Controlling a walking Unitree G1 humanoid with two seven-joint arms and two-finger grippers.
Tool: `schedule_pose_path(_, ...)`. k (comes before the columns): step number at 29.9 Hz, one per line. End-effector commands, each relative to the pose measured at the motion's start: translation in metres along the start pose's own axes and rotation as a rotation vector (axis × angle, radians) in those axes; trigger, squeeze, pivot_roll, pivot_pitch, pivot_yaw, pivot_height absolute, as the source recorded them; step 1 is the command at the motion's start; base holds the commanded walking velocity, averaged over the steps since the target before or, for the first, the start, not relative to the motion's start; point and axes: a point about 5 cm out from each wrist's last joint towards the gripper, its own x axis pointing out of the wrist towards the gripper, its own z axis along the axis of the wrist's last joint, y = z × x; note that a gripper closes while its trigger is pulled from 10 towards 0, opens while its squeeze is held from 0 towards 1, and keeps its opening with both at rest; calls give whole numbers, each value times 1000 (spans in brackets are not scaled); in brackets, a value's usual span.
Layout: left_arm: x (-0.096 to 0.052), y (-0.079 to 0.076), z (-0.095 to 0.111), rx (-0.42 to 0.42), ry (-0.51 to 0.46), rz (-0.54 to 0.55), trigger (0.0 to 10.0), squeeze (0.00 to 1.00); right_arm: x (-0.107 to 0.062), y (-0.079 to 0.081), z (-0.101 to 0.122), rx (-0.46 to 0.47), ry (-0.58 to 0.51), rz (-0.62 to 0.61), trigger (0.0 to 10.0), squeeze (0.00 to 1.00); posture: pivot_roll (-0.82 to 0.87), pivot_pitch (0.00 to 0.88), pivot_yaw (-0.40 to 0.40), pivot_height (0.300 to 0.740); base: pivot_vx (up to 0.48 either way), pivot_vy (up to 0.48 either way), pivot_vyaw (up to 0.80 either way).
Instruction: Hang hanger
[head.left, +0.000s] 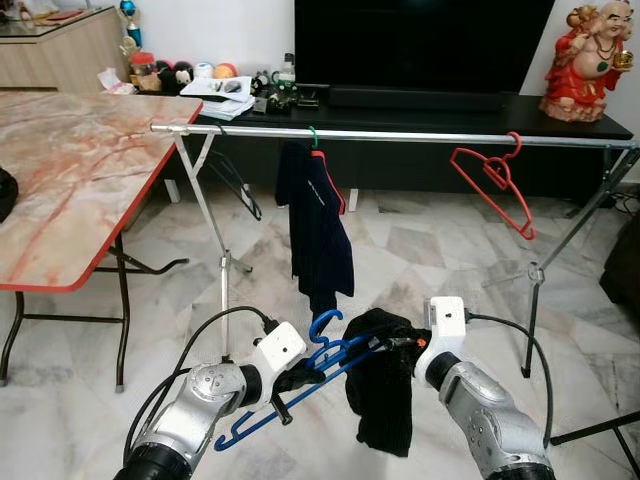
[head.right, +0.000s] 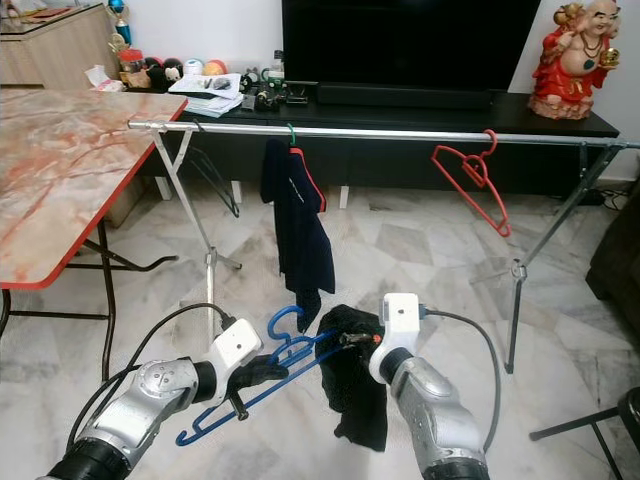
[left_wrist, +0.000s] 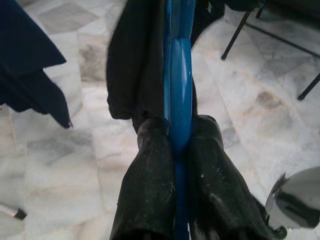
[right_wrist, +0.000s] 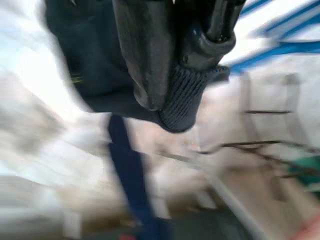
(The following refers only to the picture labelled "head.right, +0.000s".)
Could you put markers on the blue plastic hanger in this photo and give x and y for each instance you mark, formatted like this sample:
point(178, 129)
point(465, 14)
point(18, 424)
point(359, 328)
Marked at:
point(210, 424)

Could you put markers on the black t-shirt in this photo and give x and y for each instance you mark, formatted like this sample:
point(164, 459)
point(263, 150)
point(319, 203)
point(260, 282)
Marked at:
point(355, 400)

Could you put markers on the red plastic hanger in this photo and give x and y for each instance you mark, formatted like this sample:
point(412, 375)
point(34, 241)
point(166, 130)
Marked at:
point(460, 181)

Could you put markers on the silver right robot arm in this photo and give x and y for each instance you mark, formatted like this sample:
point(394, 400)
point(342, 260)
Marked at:
point(435, 410)

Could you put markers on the thin black hanger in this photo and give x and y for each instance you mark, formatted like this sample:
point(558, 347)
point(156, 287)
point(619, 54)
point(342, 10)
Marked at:
point(220, 182)

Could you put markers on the green plastic hanger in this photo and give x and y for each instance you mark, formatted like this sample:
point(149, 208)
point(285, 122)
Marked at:
point(290, 135)

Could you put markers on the navy shirt with red trim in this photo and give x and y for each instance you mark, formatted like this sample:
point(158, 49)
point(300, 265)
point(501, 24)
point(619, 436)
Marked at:
point(298, 230)

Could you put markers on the black television console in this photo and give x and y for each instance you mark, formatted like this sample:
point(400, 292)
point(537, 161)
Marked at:
point(390, 162)

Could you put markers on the silver metal clothes rack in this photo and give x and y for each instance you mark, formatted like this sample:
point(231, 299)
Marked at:
point(380, 133)

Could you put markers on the black soundbar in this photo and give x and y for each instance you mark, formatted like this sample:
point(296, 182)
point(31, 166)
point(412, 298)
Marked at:
point(400, 96)

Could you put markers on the small black box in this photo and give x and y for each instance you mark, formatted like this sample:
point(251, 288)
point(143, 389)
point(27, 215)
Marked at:
point(296, 95)

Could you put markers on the marble pattern folding table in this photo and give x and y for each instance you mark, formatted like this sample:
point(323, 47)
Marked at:
point(60, 180)

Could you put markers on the stack of white papers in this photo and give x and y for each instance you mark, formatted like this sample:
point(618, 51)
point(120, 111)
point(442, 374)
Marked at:
point(205, 93)

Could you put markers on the clear bottle with cap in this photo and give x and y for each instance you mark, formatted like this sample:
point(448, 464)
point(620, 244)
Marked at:
point(275, 68)

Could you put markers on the black flat television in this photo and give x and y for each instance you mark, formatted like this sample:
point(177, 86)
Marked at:
point(410, 45)

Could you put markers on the orange ball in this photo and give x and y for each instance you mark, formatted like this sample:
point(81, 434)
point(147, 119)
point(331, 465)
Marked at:
point(213, 68)

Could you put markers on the black round plush toy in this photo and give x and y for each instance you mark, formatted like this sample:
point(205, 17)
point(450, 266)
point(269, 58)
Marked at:
point(163, 72)

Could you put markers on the jar with red lid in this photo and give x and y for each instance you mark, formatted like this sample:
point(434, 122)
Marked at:
point(132, 70)

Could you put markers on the pink tissue pack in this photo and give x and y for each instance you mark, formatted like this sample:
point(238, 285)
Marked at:
point(102, 80)

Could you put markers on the red laughing Buddha statue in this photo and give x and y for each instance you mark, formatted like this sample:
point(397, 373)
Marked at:
point(575, 68)

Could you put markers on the light wooden cabinet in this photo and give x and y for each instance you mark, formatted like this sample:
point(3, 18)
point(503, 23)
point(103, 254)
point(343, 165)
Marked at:
point(50, 52)

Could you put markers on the gold and blue trophy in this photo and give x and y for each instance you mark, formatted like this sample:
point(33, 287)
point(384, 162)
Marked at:
point(118, 18)

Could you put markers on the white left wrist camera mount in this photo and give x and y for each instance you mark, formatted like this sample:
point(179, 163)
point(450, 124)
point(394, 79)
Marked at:
point(237, 345)

